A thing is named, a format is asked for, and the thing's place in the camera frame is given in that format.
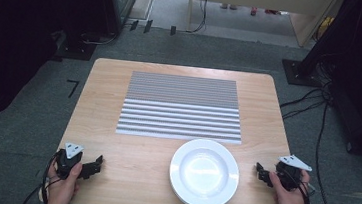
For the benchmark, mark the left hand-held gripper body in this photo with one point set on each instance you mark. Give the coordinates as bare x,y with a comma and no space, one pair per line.
66,164

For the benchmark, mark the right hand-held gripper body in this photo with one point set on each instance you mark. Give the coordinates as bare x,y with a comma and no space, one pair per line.
290,176

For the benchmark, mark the white plate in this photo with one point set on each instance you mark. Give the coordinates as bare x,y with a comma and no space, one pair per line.
204,174

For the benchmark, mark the person's left hand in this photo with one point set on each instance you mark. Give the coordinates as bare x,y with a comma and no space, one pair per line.
63,189

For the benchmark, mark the person's right hand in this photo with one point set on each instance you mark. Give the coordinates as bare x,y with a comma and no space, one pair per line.
290,203

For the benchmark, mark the grey striped placemat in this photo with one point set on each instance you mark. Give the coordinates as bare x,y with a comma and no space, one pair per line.
181,107

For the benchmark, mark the black stand base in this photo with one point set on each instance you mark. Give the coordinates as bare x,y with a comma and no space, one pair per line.
75,50
300,73

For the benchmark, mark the black tape strip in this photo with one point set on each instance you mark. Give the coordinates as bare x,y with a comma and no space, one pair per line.
148,26
173,30
134,25

